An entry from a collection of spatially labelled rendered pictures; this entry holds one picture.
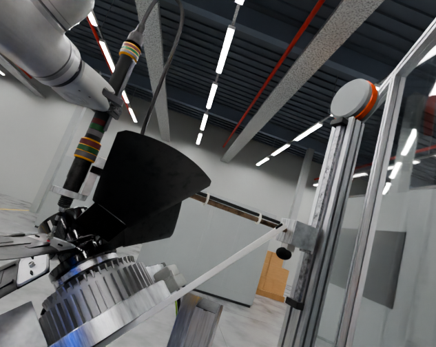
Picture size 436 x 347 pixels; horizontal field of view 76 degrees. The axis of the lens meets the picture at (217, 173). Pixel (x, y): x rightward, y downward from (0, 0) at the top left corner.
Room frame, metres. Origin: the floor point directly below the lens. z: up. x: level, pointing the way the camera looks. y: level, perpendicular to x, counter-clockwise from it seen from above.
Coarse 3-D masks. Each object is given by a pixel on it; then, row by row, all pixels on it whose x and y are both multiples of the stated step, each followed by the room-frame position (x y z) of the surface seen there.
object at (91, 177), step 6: (96, 162) 0.59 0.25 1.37; (102, 162) 0.60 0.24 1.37; (96, 168) 0.59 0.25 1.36; (102, 168) 0.60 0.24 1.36; (90, 174) 0.59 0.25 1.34; (96, 174) 0.60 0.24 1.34; (90, 180) 0.59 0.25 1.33; (54, 186) 0.57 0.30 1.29; (84, 186) 0.59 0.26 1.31; (90, 186) 0.59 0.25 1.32; (60, 192) 0.56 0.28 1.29; (66, 192) 0.56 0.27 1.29; (72, 192) 0.57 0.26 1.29; (84, 192) 0.59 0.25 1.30; (90, 192) 0.60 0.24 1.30; (78, 198) 0.58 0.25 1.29; (84, 198) 0.59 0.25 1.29
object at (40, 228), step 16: (80, 208) 0.67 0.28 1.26; (64, 224) 0.64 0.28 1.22; (80, 224) 0.65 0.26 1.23; (64, 240) 0.63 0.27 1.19; (80, 240) 0.64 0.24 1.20; (96, 240) 0.68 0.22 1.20; (48, 256) 0.65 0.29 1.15; (64, 256) 0.64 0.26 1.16; (80, 256) 0.61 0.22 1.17; (96, 256) 0.64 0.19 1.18; (64, 272) 0.62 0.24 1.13
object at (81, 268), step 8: (104, 256) 0.64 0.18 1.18; (112, 256) 0.66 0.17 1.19; (80, 264) 0.63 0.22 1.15; (88, 264) 0.61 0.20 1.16; (96, 264) 0.64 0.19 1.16; (72, 272) 0.61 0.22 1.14; (80, 272) 0.61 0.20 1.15; (88, 272) 0.65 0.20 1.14; (64, 280) 0.61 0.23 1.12; (56, 288) 0.63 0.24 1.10
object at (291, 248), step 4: (284, 244) 0.83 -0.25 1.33; (288, 244) 0.82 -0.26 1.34; (280, 248) 0.82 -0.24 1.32; (284, 248) 0.82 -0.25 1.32; (288, 248) 0.82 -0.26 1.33; (292, 248) 0.82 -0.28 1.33; (276, 252) 0.82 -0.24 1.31; (280, 252) 0.81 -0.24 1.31; (284, 252) 0.81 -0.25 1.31; (288, 252) 0.81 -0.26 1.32; (292, 252) 0.83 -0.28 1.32; (280, 256) 0.82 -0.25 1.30; (284, 256) 0.81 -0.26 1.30; (288, 256) 0.81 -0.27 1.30
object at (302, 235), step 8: (288, 224) 0.82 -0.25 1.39; (296, 224) 0.79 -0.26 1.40; (304, 224) 0.81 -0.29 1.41; (280, 232) 0.84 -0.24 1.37; (288, 232) 0.81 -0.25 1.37; (296, 232) 0.80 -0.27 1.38; (304, 232) 0.81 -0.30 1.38; (312, 232) 0.82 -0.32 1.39; (280, 240) 0.83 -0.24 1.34; (288, 240) 0.80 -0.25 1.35; (296, 240) 0.80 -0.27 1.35; (304, 240) 0.81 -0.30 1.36; (312, 240) 0.82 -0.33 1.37; (304, 248) 0.81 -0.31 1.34; (312, 248) 0.83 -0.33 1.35
